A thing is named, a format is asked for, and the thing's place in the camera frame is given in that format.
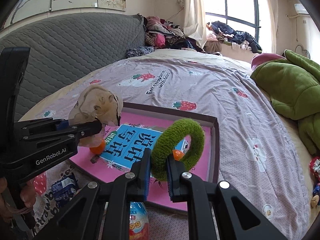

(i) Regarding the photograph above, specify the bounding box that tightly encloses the small orange tangerine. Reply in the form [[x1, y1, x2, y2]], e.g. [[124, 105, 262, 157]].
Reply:
[[89, 140, 106, 155]]

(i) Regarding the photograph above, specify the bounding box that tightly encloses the blue red toy egg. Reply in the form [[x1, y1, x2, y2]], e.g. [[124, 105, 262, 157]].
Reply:
[[129, 202, 149, 240]]

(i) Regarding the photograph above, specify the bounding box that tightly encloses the green fuzzy ring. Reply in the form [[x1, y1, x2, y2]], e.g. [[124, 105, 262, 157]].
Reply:
[[150, 118, 205, 182]]

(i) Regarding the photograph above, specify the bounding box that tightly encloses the large orange tangerine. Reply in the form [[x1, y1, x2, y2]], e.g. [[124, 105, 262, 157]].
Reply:
[[172, 149, 184, 161]]

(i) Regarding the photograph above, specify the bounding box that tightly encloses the blue snack packet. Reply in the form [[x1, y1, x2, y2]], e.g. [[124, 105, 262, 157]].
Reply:
[[51, 173, 79, 202]]

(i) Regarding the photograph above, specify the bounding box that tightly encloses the left hand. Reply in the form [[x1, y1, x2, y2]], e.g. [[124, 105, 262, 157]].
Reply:
[[0, 177, 37, 223]]

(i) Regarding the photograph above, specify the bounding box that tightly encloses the pink strawberry bed sheet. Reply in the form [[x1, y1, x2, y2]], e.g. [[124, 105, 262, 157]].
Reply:
[[23, 51, 317, 239]]

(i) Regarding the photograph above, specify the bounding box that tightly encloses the grey quilted headboard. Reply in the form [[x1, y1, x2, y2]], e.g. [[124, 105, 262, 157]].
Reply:
[[1, 12, 145, 121]]

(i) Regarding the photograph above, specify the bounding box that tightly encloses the grey shallow box tray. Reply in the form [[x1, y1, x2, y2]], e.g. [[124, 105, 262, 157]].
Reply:
[[70, 102, 220, 213]]

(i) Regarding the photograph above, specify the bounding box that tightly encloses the dark patterned cloth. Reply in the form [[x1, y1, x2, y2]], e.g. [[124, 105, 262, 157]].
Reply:
[[125, 46, 155, 58]]

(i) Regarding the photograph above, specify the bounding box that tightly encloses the blue wrapped candy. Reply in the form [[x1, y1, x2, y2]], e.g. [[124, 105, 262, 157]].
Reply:
[[311, 183, 320, 208]]

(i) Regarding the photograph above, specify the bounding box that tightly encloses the red wrapped candy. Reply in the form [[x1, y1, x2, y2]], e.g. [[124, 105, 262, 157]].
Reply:
[[309, 157, 320, 181]]

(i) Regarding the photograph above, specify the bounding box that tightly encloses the pile of clothes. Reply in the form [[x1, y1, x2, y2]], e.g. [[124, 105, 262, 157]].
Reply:
[[143, 16, 205, 53]]

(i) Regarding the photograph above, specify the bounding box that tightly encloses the beige left curtain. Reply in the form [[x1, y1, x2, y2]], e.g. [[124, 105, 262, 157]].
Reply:
[[177, 0, 207, 48]]

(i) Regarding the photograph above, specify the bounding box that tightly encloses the beige curtain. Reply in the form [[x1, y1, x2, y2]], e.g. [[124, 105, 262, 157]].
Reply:
[[267, 0, 279, 53], [177, 0, 207, 48]]

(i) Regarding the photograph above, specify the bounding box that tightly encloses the green quilted blanket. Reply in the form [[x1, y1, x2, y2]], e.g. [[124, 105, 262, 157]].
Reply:
[[251, 49, 319, 155]]

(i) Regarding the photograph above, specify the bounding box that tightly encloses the pink pillow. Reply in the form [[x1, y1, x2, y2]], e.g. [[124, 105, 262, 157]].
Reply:
[[251, 53, 284, 70]]

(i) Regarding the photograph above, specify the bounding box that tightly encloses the clothes pile on windowsill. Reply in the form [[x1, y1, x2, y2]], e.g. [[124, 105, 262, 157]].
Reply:
[[206, 21, 263, 54]]

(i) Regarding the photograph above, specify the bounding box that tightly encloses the dark framed window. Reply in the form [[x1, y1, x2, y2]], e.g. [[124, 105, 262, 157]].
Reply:
[[204, 0, 260, 39]]

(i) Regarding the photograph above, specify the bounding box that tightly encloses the white air conditioner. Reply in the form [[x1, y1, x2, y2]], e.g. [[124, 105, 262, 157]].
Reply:
[[294, 3, 309, 15]]

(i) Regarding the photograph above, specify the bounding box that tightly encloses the beige right curtain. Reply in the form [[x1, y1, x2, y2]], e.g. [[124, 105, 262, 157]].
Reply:
[[267, 0, 279, 53]]

